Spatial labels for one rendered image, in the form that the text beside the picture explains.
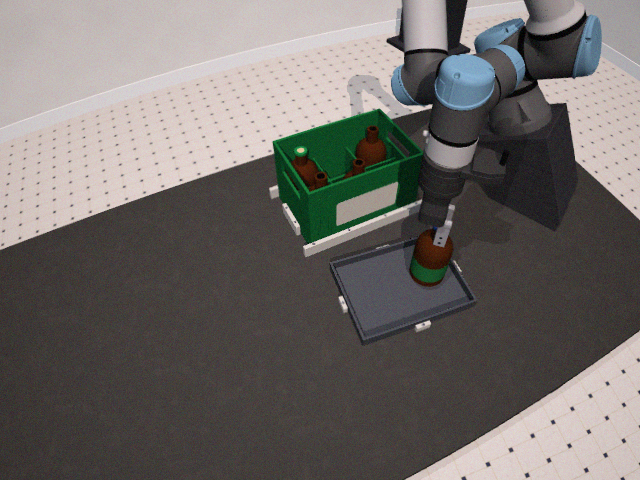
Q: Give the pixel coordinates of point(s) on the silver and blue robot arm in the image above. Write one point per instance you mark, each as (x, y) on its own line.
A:
(559, 41)

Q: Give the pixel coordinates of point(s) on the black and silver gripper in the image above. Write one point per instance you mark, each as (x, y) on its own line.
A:
(442, 178)

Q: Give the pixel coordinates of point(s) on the green crate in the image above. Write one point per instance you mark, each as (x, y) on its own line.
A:
(352, 201)

